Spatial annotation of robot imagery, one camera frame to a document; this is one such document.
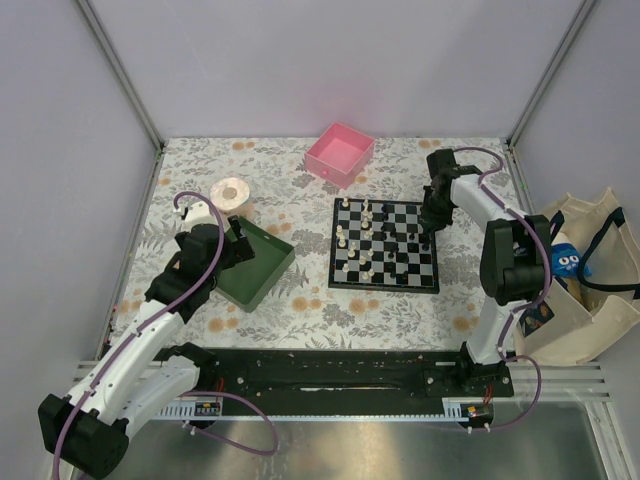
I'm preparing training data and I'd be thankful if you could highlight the black white chess board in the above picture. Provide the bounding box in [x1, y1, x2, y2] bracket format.
[328, 198, 440, 294]

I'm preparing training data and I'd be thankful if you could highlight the green plastic tray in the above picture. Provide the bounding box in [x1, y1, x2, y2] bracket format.
[216, 217, 295, 313]

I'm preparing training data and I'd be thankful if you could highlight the pink plastic box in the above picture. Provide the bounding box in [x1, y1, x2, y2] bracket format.
[304, 122, 375, 189]

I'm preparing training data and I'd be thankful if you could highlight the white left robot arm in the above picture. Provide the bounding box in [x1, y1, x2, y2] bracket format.
[38, 216, 255, 479]

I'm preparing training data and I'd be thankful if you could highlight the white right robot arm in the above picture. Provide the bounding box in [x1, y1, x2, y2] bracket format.
[419, 147, 552, 396]

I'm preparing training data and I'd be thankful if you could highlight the pink toilet paper roll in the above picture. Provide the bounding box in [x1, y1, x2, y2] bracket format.
[210, 177, 254, 220]

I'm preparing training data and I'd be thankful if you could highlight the floral patterned table mat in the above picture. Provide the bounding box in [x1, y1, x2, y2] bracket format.
[111, 137, 487, 350]

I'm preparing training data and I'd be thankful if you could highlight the blue cartoon face package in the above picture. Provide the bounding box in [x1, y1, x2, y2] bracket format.
[551, 242, 582, 278]

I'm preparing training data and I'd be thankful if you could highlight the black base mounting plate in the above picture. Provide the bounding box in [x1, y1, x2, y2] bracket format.
[102, 344, 515, 417]

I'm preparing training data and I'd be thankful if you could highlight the cream canvas tote bag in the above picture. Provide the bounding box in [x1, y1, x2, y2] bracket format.
[514, 189, 639, 367]

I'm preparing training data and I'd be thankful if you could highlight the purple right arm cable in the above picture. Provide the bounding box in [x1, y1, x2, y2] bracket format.
[452, 147, 554, 434]

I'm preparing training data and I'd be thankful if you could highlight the white slotted cable duct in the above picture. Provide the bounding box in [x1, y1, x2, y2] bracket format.
[153, 398, 223, 421]

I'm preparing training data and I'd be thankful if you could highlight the aluminium rail frame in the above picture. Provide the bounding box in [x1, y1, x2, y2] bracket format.
[69, 363, 122, 400]

